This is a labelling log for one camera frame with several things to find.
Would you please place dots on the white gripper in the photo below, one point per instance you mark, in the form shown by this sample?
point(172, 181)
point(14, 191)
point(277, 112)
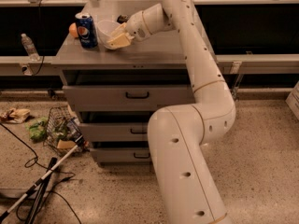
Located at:
point(136, 24)

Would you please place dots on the orange fruit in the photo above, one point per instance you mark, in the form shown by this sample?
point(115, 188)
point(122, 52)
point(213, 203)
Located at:
point(73, 30)

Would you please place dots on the white bowl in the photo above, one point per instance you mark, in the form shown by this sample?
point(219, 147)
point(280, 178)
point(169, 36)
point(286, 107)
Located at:
point(104, 29)

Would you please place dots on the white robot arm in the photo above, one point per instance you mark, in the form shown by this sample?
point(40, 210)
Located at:
point(175, 133)

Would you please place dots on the blue pepsi can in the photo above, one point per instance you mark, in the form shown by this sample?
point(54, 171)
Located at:
point(86, 30)

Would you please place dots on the black remote control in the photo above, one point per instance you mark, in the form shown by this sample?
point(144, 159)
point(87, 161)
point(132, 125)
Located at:
point(122, 19)

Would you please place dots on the grey drawer cabinet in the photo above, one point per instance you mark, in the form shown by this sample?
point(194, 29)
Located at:
point(158, 61)

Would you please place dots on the top grey drawer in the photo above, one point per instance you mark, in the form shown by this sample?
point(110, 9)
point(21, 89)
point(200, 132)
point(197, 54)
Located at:
point(126, 98)

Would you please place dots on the grey drawer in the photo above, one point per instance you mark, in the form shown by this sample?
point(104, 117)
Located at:
point(113, 132)
point(126, 98)
point(120, 155)

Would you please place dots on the clear plastic water bottle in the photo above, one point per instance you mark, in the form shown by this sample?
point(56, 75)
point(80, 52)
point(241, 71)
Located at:
point(30, 47)

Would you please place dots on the middle grey drawer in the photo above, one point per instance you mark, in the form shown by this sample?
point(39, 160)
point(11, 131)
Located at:
point(113, 132)

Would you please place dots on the bottom grey drawer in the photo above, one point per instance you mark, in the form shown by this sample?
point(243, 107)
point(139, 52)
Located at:
point(120, 155)

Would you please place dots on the green chip bag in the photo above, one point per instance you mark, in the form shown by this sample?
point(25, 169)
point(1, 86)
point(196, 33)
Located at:
point(37, 129)

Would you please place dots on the brown snack bag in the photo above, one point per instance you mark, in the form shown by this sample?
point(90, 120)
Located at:
point(15, 115)

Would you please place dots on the black white grabber stick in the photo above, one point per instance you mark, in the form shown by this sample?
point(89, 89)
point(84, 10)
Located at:
point(41, 180)

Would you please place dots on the wire mesh basket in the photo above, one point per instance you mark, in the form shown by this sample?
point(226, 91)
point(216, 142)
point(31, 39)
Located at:
point(62, 132)

